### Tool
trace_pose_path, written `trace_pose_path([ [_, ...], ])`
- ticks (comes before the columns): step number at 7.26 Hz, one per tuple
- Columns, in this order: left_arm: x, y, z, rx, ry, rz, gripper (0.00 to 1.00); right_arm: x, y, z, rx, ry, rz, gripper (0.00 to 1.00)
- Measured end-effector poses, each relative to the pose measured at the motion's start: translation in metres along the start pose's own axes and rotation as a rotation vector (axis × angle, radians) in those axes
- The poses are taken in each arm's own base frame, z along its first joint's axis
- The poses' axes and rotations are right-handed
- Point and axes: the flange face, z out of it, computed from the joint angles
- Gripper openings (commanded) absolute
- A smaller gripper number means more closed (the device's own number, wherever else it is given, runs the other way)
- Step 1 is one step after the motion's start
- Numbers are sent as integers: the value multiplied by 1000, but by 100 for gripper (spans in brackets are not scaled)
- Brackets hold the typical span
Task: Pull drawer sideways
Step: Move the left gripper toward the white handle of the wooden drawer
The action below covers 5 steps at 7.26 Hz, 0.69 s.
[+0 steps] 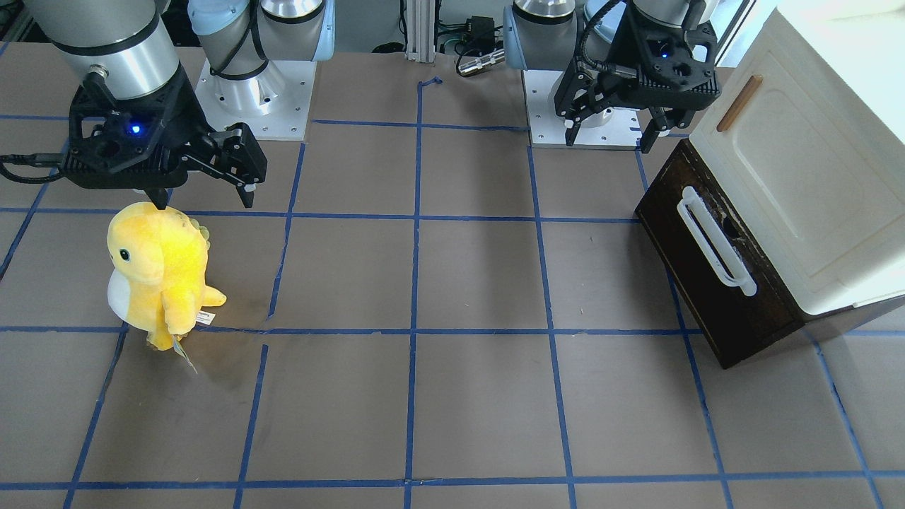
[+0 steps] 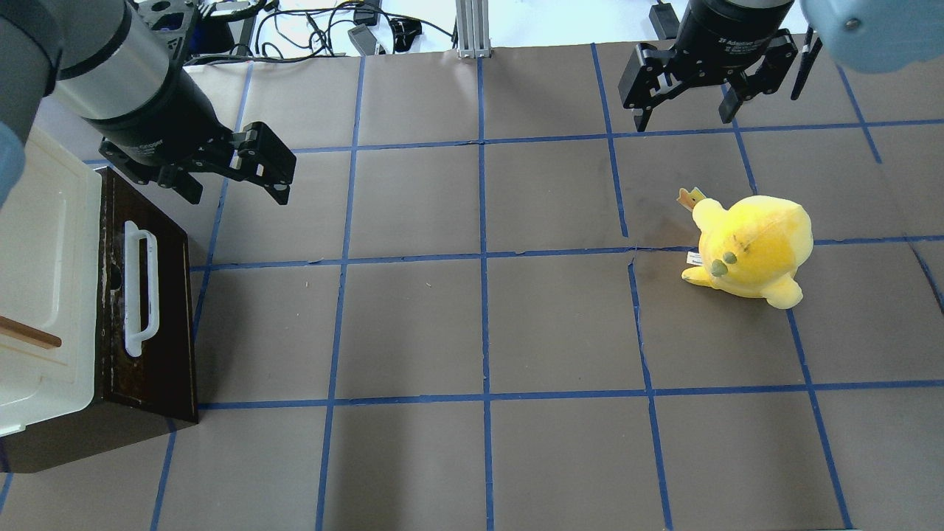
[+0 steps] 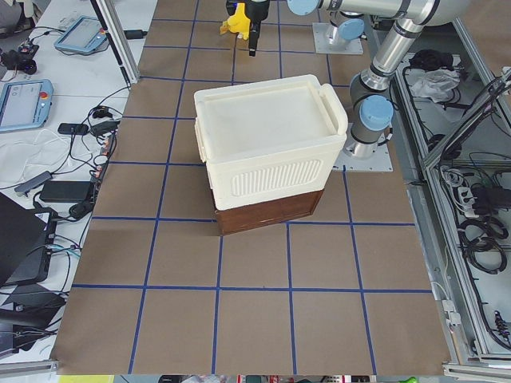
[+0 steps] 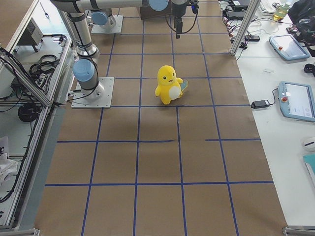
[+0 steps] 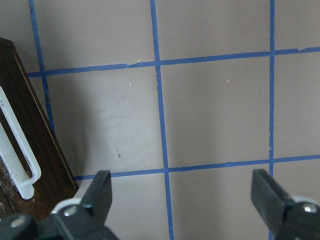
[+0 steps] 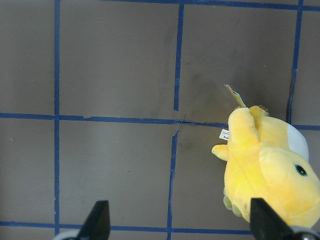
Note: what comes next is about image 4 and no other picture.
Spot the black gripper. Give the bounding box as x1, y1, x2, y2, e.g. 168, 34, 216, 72
171, 0, 199, 33

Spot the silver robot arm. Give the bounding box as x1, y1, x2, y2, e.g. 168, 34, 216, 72
92, 0, 199, 38
51, 0, 168, 97

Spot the yellow plush toy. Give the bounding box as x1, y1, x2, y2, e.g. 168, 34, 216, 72
155, 65, 188, 105

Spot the yellow liquid bottle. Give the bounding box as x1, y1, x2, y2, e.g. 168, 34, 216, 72
273, 2, 291, 22

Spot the far blue teach pendant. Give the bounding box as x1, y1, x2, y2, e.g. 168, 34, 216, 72
269, 34, 311, 60

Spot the blue teach pendant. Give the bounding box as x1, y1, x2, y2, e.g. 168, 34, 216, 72
269, 34, 311, 60
278, 81, 315, 122

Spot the black power adapter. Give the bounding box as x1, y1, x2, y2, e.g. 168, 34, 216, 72
251, 100, 270, 109

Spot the grey metal control box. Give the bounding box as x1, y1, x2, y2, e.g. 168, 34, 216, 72
17, 18, 43, 52

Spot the near blue teach pendant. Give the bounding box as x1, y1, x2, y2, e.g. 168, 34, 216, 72
278, 81, 315, 122

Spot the crumpled white cloth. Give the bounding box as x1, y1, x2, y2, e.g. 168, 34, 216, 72
0, 136, 18, 182

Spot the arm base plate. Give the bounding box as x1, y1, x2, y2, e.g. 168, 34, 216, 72
92, 15, 124, 34
71, 77, 115, 109

